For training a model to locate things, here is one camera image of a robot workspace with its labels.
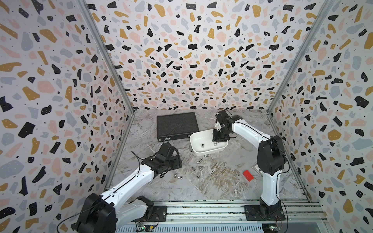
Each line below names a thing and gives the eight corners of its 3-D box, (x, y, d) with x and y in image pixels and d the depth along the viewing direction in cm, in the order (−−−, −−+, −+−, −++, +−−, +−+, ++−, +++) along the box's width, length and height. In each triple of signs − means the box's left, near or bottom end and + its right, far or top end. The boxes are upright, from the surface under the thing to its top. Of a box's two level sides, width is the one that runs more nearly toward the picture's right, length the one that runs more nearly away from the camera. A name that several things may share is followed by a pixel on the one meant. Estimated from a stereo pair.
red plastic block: (249, 182, 87) (250, 180, 85) (242, 173, 90) (243, 171, 88) (253, 179, 88) (254, 177, 86) (245, 171, 91) (246, 169, 89)
